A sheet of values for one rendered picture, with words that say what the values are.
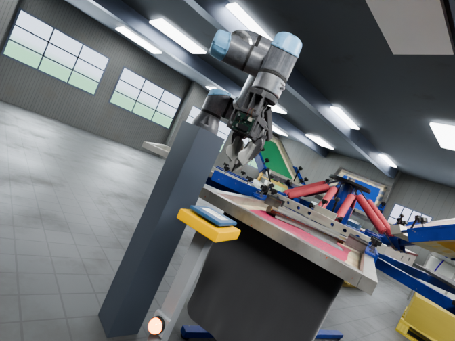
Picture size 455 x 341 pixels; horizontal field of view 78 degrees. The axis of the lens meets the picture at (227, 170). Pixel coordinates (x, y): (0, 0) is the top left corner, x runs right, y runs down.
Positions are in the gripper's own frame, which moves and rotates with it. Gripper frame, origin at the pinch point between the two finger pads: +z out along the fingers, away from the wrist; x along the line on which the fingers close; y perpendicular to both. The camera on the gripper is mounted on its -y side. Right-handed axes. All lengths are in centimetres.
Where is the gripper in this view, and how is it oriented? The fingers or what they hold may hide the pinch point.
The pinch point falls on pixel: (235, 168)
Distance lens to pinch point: 73.6
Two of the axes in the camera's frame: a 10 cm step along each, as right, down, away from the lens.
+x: 8.0, 3.8, -4.6
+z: -4.1, 9.1, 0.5
